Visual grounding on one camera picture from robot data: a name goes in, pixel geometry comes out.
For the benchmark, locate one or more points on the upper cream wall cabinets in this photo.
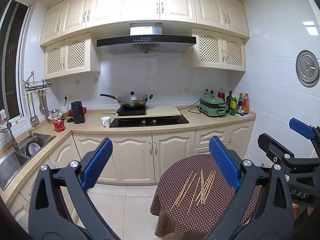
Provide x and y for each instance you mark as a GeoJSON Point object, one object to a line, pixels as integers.
{"type": "Point", "coordinates": [72, 27]}

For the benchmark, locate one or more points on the person right hand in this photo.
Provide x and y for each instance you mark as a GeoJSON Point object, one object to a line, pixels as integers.
{"type": "Point", "coordinates": [295, 211]}

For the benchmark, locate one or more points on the black gas cooktop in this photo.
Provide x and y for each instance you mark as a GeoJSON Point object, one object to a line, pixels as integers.
{"type": "Point", "coordinates": [148, 121]}

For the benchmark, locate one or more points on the dark soy sauce bottle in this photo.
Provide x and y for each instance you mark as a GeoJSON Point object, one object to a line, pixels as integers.
{"type": "Point", "coordinates": [239, 105]}

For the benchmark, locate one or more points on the wall utensil rack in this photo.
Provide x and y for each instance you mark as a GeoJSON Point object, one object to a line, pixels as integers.
{"type": "Point", "coordinates": [30, 84]}

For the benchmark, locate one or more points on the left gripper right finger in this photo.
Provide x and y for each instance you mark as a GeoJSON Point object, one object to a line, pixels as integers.
{"type": "Point", "coordinates": [272, 217]}

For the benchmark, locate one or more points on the steel wok with lid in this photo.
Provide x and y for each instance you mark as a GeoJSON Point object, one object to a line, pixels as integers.
{"type": "Point", "coordinates": [131, 100]}

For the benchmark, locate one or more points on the brown polka dot tablecloth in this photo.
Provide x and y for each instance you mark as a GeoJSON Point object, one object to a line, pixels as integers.
{"type": "Point", "coordinates": [201, 218]}

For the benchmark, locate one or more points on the green electric multicooker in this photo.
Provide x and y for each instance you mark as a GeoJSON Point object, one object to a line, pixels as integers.
{"type": "Point", "coordinates": [212, 106]}

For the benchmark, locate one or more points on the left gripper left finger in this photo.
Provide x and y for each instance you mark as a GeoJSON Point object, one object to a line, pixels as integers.
{"type": "Point", "coordinates": [49, 217]}

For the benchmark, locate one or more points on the window with dark frame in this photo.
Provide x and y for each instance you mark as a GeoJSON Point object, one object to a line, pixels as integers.
{"type": "Point", "coordinates": [12, 29]}

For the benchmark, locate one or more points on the lower cream base cabinets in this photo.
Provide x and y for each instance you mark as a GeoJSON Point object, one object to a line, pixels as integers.
{"type": "Point", "coordinates": [140, 155]}

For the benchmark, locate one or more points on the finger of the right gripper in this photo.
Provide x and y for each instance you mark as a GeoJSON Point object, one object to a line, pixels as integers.
{"type": "Point", "coordinates": [302, 128]}

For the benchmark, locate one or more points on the black range hood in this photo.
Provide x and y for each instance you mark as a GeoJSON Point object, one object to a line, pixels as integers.
{"type": "Point", "coordinates": [146, 38]}

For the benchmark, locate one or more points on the round steel steamer plate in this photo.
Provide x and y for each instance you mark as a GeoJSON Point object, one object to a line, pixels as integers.
{"type": "Point", "coordinates": [307, 68]}

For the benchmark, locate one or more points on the red label sauce bottle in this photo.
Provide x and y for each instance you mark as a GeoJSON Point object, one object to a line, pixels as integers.
{"type": "Point", "coordinates": [245, 104]}

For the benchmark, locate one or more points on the white mug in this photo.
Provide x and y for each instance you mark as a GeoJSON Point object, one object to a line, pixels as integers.
{"type": "Point", "coordinates": [105, 121]}

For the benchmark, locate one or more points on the stainless steel sink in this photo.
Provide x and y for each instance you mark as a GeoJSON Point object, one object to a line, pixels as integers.
{"type": "Point", "coordinates": [13, 160]}

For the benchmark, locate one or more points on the hanging steel ladle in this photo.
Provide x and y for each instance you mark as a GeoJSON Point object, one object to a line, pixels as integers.
{"type": "Point", "coordinates": [34, 120]}

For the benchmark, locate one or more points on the black electric kettle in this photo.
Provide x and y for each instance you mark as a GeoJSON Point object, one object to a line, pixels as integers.
{"type": "Point", "coordinates": [77, 112]}

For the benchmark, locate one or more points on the red instant noodle cup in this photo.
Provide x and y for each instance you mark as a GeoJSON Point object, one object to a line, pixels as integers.
{"type": "Point", "coordinates": [59, 125]}

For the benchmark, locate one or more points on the dark olive oil bottle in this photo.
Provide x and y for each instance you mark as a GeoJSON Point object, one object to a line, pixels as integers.
{"type": "Point", "coordinates": [228, 100]}

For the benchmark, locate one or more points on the green yellow oil bottle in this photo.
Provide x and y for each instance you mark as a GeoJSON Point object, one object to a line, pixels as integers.
{"type": "Point", "coordinates": [233, 105]}

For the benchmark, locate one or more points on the black induction cooker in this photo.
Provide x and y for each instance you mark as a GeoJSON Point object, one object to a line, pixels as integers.
{"type": "Point", "coordinates": [128, 111]}

